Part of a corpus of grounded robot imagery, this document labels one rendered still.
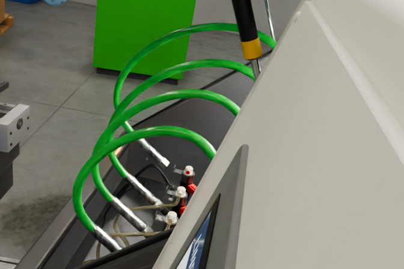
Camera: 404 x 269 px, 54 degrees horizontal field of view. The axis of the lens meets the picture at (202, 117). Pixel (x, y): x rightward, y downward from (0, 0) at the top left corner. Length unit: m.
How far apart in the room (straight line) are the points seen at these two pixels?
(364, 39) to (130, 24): 3.99
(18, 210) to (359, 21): 2.35
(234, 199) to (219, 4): 7.10
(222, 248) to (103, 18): 4.01
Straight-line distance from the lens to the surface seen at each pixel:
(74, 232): 0.97
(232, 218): 0.19
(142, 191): 0.80
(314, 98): 0.17
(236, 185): 0.21
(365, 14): 0.18
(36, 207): 2.47
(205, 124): 1.14
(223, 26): 0.73
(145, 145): 0.84
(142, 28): 4.13
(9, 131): 1.21
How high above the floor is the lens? 1.56
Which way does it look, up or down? 25 degrees down
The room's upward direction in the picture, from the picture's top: 12 degrees clockwise
